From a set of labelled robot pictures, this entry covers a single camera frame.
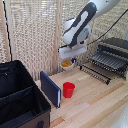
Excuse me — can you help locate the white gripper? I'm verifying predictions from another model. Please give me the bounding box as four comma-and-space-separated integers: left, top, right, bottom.
58, 43, 89, 65

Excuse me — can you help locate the black wire oven tray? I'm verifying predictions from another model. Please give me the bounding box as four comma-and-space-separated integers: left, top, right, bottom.
88, 50, 128, 74

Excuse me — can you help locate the open oven door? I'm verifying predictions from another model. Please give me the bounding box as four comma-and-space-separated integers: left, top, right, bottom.
79, 64, 112, 86

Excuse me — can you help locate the red plastic cup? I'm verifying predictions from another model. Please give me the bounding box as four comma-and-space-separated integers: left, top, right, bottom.
62, 81, 76, 99

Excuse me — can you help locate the dark blue book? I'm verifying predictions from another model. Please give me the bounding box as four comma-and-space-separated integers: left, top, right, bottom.
39, 70, 62, 109

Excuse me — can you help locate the black dish rack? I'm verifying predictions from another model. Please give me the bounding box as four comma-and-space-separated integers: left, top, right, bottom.
96, 37, 128, 80

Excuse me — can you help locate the woven bamboo screen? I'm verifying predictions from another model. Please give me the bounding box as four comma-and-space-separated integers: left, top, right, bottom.
0, 0, 128, 82

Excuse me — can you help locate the black fabric storage box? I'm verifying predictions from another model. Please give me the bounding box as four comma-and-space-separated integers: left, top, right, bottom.
0, 59, 52, 128

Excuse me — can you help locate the black vertical pole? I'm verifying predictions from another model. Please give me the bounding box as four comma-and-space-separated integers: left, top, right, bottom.
1, 0, 14, 62

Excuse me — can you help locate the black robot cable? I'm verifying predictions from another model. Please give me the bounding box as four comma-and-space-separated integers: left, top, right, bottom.
87, 15, 128, 46

